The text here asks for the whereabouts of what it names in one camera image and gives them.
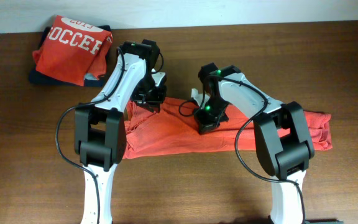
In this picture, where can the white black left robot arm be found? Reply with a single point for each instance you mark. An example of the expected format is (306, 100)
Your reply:
(100, 134)

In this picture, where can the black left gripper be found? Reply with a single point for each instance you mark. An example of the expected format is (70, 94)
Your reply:
(155, 101)

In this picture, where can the folded orange soccer shirt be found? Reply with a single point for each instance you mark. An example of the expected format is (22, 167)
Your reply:
(72, 50)

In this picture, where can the folded navy blue shirt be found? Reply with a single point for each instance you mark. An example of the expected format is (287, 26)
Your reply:
(38, 78)

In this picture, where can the orange McKinney Boyd soccer t-shirt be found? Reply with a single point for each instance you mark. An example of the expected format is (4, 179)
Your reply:
(168, 132)

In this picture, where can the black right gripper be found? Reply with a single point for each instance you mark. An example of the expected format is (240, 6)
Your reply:
(203, 123)

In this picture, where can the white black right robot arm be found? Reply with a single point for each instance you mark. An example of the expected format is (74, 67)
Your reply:
(282, 139)

